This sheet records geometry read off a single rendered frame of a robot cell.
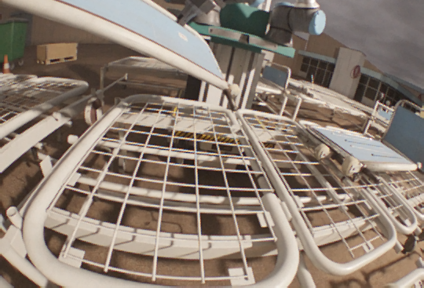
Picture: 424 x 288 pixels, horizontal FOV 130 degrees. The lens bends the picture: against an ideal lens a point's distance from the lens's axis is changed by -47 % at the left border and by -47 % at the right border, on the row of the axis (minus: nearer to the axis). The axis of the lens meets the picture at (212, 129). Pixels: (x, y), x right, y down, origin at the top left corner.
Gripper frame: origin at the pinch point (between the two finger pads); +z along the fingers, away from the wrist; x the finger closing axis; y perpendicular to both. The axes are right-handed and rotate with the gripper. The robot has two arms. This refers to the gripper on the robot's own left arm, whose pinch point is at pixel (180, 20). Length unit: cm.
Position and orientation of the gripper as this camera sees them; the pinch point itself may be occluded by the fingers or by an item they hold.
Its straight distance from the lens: 75.9
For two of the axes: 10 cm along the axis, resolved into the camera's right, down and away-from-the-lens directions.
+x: 4.6, 8.1, -3.7
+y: -5.4, -0.8, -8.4
